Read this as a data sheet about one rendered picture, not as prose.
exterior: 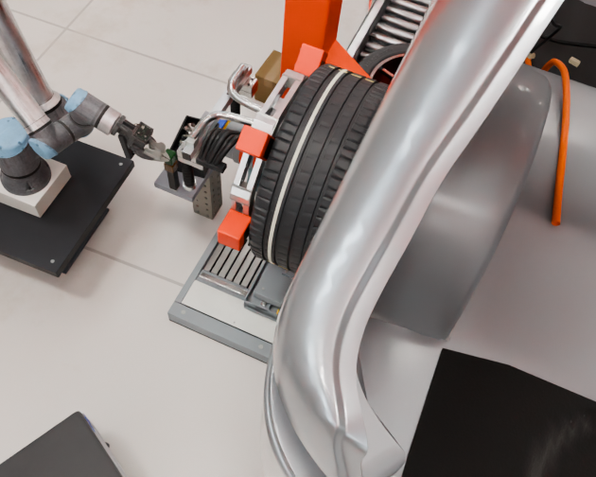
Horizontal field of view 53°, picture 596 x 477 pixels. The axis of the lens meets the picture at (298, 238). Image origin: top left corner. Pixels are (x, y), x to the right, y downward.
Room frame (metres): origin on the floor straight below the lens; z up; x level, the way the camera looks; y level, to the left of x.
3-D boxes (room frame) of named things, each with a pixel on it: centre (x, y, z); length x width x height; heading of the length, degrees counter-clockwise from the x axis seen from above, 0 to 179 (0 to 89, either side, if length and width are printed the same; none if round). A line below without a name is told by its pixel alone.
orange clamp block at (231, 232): (0.94, 0.19, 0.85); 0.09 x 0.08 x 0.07; 164
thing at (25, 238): (1.33, 1.11, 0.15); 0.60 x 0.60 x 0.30; 76
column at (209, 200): (1.55, 0.44, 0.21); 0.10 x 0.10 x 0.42; 74
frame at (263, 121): (1.24, 0.11, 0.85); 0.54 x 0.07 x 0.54; 164
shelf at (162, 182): (1.52, 0.45, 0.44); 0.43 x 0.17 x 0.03; 164
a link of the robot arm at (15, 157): (1.33, 1.10, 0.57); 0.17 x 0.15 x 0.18; 149
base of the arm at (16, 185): (1.33, 1.11, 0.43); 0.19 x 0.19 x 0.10
